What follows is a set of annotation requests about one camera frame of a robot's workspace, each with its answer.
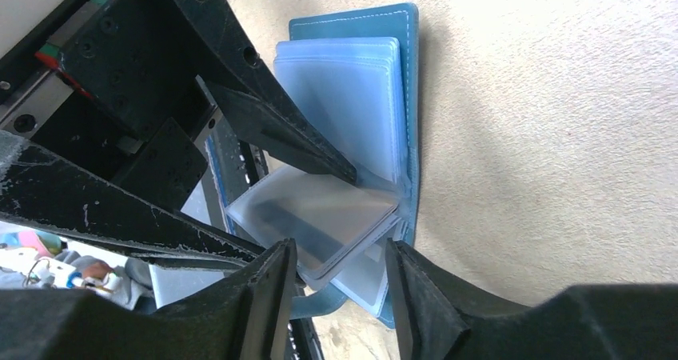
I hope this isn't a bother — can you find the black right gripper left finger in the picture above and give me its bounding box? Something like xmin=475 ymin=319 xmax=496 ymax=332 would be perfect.
xmin=1 ymin=239 xmax=297 ymax=359

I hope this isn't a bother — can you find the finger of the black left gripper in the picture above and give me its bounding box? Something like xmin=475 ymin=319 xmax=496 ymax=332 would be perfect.
xmin=156 ymin=0 xmax=357 ymax=184

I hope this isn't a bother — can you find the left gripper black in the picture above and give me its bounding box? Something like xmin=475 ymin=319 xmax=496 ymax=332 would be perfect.
xmin=1 ymin=0 xmax=264 ymax=270

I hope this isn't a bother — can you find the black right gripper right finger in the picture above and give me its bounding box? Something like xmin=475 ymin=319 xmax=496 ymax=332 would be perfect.
xmin=385 ymin=240 xmax=677 ymax=359

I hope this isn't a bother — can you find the blue leather card holder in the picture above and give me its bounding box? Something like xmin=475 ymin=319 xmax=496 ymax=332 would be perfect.
xmin=225 ymin=2 xmax=421 ymax=331

